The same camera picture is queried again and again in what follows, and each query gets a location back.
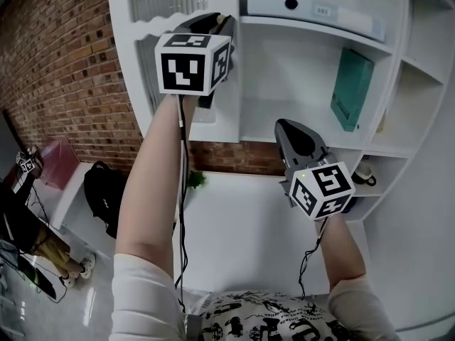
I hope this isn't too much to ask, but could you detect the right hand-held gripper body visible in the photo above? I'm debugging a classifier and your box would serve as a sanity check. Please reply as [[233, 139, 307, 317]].
[[274, 118, 357, 224]]

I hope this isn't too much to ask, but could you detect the person's left forearm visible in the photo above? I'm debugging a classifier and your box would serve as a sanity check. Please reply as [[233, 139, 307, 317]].
[[114, 93, 197, 275]]

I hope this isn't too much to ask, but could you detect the person's right forearm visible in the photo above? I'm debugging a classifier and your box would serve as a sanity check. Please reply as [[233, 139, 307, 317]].
[[314, 212, 368, 288]]

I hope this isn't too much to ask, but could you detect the white ribbed-glass cabinet door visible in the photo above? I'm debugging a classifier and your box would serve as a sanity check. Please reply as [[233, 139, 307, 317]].
[[106, 0, 242, 144]]

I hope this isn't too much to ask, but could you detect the black backpack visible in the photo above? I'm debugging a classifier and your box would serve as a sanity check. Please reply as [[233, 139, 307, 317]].
[[83, 160, 128, 240]]

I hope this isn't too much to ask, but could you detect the white mug with black handle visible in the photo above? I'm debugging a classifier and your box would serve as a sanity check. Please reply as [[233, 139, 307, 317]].
[[350, 161, 378, 187]]

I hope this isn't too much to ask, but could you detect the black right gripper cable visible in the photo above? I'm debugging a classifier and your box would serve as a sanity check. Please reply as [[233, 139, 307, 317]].
[[297, 218, 328, 301]]

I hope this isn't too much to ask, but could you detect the white open shelf cabinet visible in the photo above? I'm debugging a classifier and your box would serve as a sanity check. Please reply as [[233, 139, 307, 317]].
[[237, 0, 455, 223]]

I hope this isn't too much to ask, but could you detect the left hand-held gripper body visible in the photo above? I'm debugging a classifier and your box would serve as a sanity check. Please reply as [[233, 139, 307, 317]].
[[154, 12, 236, 110]]

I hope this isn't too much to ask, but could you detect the white printed t-shirt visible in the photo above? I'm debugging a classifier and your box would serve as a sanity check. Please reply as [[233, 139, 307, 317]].
[[111, 252, 403, 341]]

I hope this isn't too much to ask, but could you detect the white file binder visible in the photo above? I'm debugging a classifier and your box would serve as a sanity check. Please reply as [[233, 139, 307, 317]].
[[246, 0, 387, 43]]

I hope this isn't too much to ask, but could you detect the dark red chair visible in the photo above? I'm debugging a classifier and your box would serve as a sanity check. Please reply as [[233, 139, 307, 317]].
[[38, 136, 82, 192]]

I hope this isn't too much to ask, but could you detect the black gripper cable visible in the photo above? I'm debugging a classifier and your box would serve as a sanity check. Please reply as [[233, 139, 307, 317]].
[[297, 218, 328, 301], [173, 95, 190, 315]]

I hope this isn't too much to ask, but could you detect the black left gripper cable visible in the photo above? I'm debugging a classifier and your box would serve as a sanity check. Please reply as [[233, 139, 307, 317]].
[[173, 95, 190, 315]]

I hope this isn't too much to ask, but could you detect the small green plant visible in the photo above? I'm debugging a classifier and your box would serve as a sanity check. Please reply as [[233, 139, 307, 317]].
[[187, 170, 208, 192]]

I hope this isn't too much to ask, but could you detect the teal book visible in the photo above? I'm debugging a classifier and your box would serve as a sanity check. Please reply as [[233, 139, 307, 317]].
[[329, 47, 375, 133]]

